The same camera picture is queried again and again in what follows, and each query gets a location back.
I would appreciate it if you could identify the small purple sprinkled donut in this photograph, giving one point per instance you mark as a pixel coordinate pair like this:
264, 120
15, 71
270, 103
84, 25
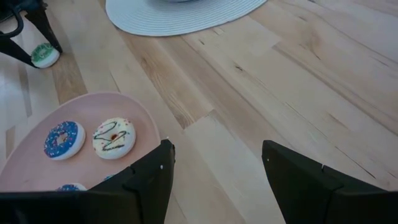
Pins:
71, 187
51, 149

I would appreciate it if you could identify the pink round plate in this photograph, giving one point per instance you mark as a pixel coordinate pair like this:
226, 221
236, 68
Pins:
31, 168

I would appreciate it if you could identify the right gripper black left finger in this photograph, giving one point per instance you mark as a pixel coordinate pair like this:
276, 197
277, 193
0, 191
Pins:
93, 208

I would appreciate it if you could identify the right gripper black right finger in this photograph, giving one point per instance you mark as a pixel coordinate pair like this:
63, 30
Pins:
311, 199

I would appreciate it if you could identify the purple round plate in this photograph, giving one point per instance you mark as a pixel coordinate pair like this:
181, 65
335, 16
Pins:
178, 1

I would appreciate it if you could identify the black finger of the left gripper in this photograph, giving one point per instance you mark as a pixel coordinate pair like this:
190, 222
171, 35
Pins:
43, 26
12, 49

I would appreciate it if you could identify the small green sprinkled donut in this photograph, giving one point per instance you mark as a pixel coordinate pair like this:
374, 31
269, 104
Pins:
46, 59

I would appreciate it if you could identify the small teal iced donut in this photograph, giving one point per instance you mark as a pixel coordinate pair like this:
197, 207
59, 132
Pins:
109, 177

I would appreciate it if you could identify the small white chocolate-drizzle donut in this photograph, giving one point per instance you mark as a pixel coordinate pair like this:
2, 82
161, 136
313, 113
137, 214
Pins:
124, 146

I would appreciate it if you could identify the white round plate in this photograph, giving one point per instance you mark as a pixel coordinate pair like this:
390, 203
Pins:
186, 18

